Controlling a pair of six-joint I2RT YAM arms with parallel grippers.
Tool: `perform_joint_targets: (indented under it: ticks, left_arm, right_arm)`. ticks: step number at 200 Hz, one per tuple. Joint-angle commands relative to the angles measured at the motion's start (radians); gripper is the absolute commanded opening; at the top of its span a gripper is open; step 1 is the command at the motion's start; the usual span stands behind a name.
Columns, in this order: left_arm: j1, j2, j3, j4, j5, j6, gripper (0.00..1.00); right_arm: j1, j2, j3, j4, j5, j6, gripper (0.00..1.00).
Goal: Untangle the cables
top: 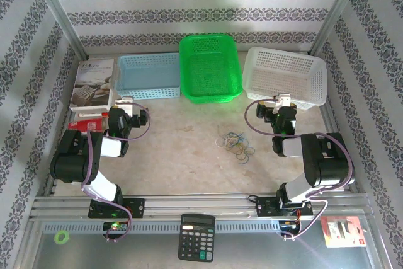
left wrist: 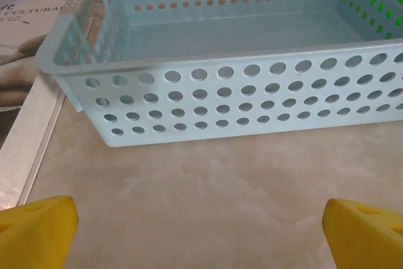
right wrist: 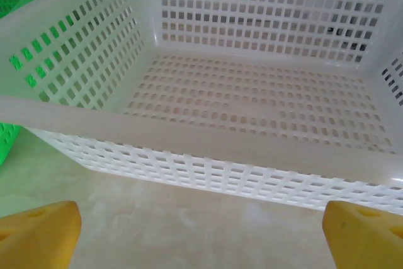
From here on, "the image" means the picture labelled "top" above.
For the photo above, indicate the white rubber band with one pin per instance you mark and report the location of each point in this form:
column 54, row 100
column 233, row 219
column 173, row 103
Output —
column 225, row 138
column 217, row 142

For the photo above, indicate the yellow rubber band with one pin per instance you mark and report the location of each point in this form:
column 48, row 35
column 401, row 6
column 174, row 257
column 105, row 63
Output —
column 227, row 146
column 236, row 152

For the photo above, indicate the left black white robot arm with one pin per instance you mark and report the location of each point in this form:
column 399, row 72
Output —
column 72, row 158

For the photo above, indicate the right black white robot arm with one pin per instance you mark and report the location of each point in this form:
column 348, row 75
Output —
column 327, row 162

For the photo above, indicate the flat white box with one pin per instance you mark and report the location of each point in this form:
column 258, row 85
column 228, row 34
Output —
column 91, row 114

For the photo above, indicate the red cardboard box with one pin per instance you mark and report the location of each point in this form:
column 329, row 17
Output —
column 88, row 124

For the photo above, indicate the white plastic basket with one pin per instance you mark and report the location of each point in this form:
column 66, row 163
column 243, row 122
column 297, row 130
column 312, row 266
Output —
column 283, row 73

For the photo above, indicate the light blue plastic basket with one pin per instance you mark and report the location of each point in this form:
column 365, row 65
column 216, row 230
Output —
column 148, row 75

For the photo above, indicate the white picture box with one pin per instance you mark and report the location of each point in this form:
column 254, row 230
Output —
column 93, row 83

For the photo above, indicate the green plastic basket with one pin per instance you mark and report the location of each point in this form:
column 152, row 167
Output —
column 209, row 70

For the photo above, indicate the black desk calculator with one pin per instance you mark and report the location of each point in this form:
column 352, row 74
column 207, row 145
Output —
column 196, row 237

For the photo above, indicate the red flash drive package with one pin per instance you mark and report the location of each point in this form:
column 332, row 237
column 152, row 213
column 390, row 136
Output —
column 355, row 231

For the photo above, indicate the green tape roll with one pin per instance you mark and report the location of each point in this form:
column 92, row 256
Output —
column 56, row 237

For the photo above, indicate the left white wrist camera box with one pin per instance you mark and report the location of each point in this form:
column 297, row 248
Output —
column 126, row 105

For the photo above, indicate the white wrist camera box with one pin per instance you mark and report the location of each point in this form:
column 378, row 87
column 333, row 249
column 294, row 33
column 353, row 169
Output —
column 283, row 100
column 126, row 105

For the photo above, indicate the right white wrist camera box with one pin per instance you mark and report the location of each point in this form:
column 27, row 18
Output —
column 283, row 100

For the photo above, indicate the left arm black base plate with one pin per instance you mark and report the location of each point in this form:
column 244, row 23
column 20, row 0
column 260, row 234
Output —
column 137, row 207

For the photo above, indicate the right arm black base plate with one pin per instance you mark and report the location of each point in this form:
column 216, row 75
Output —
column 264, row 207

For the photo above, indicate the aluminium mounting rail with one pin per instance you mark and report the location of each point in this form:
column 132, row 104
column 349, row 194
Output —
column 201, row 201

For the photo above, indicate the aluminium frame post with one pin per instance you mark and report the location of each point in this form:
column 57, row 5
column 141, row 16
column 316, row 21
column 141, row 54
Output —
column 57, row 7
column 340, row 7

